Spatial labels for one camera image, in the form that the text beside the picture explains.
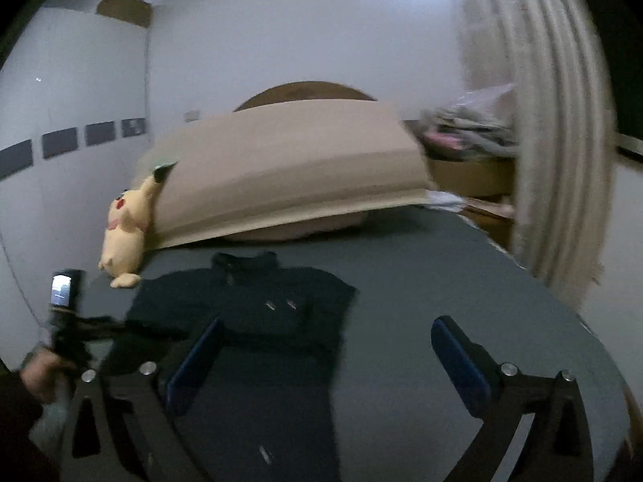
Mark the dark navy puffer jacket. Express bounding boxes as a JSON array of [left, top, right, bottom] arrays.
[[104, 253, 358, 481]]

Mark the pile of clothes and bags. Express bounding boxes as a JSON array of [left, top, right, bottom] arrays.
[[416, 83, 519, 161]]

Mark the person's left hand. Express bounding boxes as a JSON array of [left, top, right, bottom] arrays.
[[20, 348, 69, 405]]

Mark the yellow Pikachu plush toy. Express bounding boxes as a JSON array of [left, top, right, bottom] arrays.
[[98, 167, 173, 288]]

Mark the green patterned cloth piece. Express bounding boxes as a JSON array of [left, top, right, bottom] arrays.
[[152, 160, 178, 172]]

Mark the grey bed sheet mattress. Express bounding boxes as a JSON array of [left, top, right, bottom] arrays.
[[63, 207, 630, 481]]

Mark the beige pillow under mat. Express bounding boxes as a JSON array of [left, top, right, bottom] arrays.
[[225, 212, 369, 243]]

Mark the wooden bedside cabinet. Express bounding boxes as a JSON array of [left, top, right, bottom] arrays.
[[427, 159, 514, 249]]

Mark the brown wooden headboard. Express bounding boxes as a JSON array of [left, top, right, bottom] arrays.
[[235, 81, 375, 112]]

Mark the beige pleated curtain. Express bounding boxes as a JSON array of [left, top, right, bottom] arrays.
[[452, 0, 616, 308]]

